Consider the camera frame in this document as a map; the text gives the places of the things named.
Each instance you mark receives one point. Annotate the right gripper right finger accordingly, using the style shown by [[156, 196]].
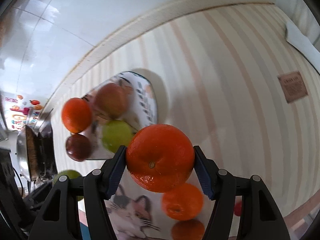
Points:
[[260, 216]]

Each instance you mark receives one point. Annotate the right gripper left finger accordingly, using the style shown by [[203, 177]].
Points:
[[58, 217]]

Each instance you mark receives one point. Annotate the red cherry tomato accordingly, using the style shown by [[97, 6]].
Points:
[[238, 208]]

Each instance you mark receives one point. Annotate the green apple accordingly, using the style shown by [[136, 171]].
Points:
[[115, 134], [71, 174]]

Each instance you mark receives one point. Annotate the black gas stove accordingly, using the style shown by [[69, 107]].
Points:
[[40, 156]]

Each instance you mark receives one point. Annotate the small dark orange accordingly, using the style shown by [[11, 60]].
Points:
[[188, 230]]

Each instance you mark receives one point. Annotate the steel wok with lid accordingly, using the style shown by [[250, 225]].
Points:
[[21, 150]]

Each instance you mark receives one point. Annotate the dark red apple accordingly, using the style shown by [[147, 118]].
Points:
[[78, 147]]

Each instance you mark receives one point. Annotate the green apple centre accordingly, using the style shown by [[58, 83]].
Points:
[[115, 134]]

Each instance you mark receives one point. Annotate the large orange on plate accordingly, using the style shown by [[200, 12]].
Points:
[[76, 115]]

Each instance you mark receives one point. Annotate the red apple upper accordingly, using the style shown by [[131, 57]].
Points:
[[112, 100]]

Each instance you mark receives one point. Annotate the patterned ceramic fruit plate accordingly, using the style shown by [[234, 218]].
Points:
[[142, 110]]

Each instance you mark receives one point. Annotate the striped cat table mat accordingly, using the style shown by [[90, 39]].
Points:
[[227, 78]]

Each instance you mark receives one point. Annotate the white folded cloth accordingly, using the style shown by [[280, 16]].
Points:
[[299, 41]]

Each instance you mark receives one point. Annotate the colourful wall stickers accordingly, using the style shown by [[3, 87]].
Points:
[[20, 110]]

